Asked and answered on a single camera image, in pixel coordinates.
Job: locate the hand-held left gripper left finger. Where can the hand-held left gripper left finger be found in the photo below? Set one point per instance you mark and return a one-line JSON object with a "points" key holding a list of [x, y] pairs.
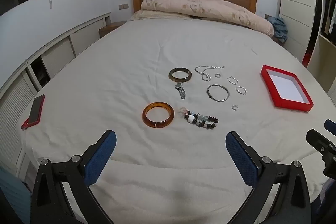
{"points": [[101, 158]]}

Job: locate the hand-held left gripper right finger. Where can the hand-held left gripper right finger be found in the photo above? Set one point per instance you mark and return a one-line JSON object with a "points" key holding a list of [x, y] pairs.
{"points": [[240, 158]]}

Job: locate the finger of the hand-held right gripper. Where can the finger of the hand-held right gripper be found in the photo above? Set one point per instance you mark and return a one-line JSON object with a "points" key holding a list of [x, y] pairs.
{"points": [[319, 141], [331, 126]]}

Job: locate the amber bangle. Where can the amber bangle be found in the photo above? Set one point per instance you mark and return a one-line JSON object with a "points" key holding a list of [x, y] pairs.
{"points": [[145, 119]]}

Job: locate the red shallow box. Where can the red shallow box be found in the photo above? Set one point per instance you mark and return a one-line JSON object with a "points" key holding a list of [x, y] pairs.
{"points": [[286, 87]]}

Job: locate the thin silver bangle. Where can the thin silver bangle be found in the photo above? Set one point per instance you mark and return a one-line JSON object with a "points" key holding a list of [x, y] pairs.
{"points": [[209, 95]]}

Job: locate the silver wristwatch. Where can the silver wristwatch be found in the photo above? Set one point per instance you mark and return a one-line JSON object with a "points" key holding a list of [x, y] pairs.
{"points": [[181, 92]]}

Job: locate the dark brown bangle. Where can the dark brown bangle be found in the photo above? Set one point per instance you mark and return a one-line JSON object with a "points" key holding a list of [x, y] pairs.
{"points": [[171, 75]]}

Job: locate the dark blue clothing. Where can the dark blue clothing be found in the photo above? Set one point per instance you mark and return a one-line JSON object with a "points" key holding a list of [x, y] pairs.
{"points": [[325, 203]]}

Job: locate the red object by wardrobe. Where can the red object by wardrobe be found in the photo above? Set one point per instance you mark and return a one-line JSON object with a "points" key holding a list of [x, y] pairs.
{"points": [[306, 60]]}

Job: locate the phone in red case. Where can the phone in red case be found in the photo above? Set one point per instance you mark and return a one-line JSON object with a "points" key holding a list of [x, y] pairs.
{"points": [[36, 108]]}

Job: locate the open white shelf unit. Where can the open white shelf unit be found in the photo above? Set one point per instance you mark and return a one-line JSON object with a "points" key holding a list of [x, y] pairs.
{"points": [[326, 43]]}

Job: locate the blue grey fabric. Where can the blue grey fabric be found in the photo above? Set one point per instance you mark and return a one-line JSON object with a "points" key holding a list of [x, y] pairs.
{"points": [[13, 197]]}

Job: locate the bed with beige sheet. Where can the bed with beige sheet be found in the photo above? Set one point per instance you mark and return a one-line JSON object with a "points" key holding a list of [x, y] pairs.
{"points": [[131, 56]]}

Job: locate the blue crumpled cloth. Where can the blue crumpled cloth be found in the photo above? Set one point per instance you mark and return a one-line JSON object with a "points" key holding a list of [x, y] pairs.
{"points": [[279, 28]]}

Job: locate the low white cabinet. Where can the low white cabinet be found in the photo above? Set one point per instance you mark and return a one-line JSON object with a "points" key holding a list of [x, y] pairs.
{"points": [[60, 48]]}

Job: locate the white wardrobe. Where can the white wardrobe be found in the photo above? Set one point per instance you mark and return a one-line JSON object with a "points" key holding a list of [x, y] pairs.
{"points": [[296, 3]]}

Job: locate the beige pillow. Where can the beige pillow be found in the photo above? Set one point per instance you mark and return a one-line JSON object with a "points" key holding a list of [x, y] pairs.
{"points": [[147, 14]]}

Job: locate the beige floral quilt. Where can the beige floral quilt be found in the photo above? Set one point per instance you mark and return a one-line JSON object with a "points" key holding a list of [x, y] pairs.
{"points": [[183, 1]]}

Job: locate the wall switch panel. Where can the wall switch panel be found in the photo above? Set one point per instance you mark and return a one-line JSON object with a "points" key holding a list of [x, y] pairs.
{"points": [[123, 6]]}

